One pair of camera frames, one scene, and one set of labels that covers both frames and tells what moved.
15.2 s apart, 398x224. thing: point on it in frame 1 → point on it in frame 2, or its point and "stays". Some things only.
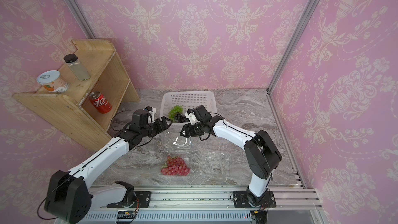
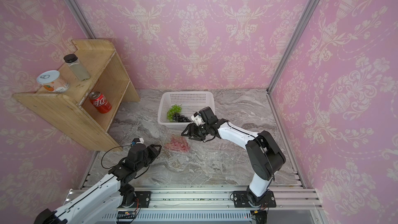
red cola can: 99,102 stays
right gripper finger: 189,130 stays
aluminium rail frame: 205,205 stays
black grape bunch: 180,117 stays
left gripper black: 161,127 → 154,151
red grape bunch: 175,166 → 178,143
